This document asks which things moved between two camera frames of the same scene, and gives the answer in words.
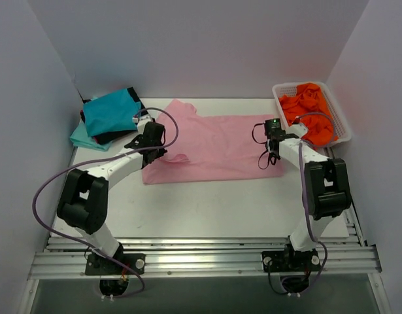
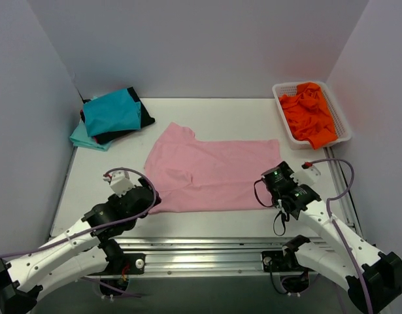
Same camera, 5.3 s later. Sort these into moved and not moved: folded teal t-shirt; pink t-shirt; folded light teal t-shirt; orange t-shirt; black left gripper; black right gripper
Moved: black right gripper; pink t-shirt; black left gripper
Not moved: orange t-shirt; folded teal t-shirt; folded light teal t-shirt
